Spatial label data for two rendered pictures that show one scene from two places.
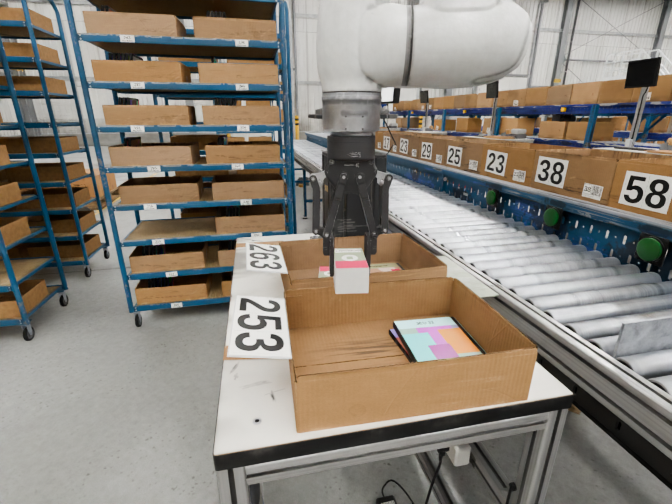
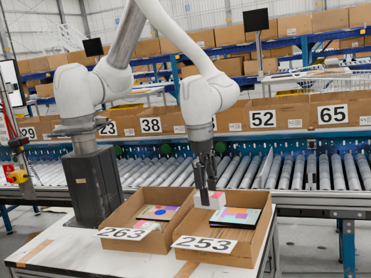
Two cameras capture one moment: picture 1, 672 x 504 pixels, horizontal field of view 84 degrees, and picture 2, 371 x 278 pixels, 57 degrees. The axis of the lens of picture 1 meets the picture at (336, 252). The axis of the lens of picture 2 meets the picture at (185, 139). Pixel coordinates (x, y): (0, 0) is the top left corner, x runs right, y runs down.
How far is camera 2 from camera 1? 0.97 m
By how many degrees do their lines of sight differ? 52
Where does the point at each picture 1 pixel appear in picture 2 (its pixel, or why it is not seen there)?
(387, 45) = (217, 102)
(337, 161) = (202, 152)
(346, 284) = (221, 203)
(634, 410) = (282, 201)
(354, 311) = (190, 228)
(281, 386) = (220, 268)
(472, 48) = (234, 97)
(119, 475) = not seen: outside the picture
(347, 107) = (209, 128)
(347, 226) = (108, 198)
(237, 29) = not seen: outside the picture
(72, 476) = not seen: outside the picture
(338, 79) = (205, 119)
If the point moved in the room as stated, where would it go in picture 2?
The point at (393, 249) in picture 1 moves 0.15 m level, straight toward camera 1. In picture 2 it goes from (141, 198) to (162, 204)
